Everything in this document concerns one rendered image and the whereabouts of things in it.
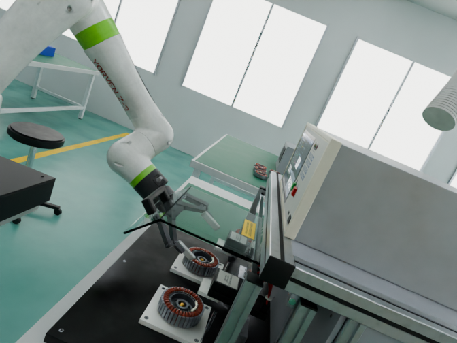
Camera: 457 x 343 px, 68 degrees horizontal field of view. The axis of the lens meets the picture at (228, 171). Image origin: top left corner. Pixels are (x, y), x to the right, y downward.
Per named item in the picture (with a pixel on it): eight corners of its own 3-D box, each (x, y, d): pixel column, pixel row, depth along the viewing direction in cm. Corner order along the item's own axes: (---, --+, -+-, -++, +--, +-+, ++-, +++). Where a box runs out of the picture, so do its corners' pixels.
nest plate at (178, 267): (169, 271, 101) (171, 267, 101) (182, 249, 116) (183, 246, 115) (215, 291, 101) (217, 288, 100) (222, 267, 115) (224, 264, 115)
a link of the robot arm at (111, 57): (77, 55, 98) (94, 45, 90) (109, 41, 105) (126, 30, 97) (143, 159, 113) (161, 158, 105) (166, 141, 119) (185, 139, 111)
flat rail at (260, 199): (243, 295, 60) (249, 282, 59) (258, 197, 120) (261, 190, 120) (249, 298, 60) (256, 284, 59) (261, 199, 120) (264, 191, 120)
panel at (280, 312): (268, 440, 63) (341, 312, 56) (270, 269, 127) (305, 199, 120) (273, 443, 63) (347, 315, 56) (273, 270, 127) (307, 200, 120)
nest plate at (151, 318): (138, 322, 78) (139, 318, 77) (159, 287, 92) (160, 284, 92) (198, 350, 77) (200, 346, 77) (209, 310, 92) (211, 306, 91)
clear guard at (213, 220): (122, 233, 65) (132, 206, 63) (162, 198, 88) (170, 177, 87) (281, 304, 64) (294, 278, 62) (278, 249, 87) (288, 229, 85)
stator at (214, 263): (178, 267, 103) (182, 256, 102) (187, 250, 113) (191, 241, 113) (212, 282, 102) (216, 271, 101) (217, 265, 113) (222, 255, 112)
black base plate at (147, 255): (43, 341, 67) (45, 332, 66) (154, 224, 129) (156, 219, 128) (264, 444, 65) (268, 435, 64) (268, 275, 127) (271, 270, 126)
